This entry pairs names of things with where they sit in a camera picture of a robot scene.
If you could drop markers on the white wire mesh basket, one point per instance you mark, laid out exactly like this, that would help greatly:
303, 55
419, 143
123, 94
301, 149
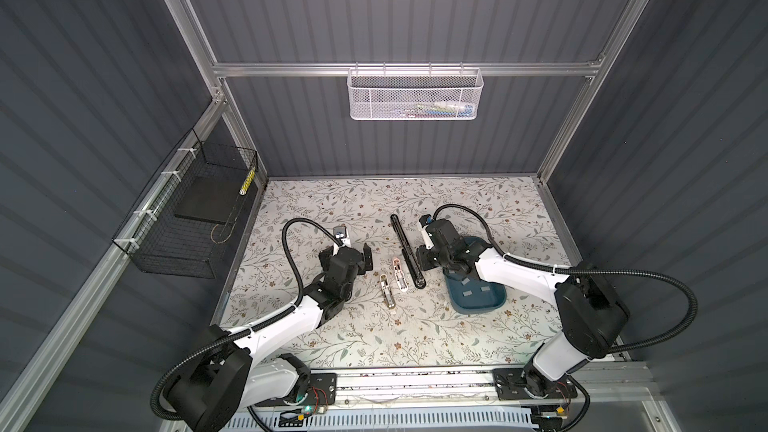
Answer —
414, 94

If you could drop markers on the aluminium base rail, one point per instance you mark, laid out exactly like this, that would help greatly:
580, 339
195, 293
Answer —
414, 384

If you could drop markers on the yellow marker pen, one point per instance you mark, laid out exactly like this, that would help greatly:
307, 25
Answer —
247, 182

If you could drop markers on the black wire basket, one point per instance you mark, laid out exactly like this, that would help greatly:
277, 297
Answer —
192, 226

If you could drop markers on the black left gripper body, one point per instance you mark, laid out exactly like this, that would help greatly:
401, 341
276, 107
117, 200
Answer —
347, 295

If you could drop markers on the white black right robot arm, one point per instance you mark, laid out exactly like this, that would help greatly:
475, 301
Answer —
591, 314

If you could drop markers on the teal plastic tray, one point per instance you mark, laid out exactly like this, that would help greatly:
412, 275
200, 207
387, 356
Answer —
469, 294

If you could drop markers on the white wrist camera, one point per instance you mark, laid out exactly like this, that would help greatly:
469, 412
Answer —
424, 221
342, 234

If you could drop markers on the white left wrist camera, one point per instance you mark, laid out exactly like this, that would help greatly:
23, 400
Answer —
342, 234

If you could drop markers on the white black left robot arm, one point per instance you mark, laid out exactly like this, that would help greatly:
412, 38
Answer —
251, 345

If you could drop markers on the black long stapler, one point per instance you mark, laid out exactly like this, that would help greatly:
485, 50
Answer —
416, 274

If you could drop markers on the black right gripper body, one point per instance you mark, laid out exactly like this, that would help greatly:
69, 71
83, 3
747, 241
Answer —
443, 257

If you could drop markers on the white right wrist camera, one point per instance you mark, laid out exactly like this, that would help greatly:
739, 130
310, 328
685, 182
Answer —
424, 221

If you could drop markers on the black foam pad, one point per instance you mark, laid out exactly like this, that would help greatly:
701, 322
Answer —
209, 200

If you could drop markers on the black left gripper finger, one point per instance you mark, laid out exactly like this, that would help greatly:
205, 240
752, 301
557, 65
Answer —
324, 257
367, 260

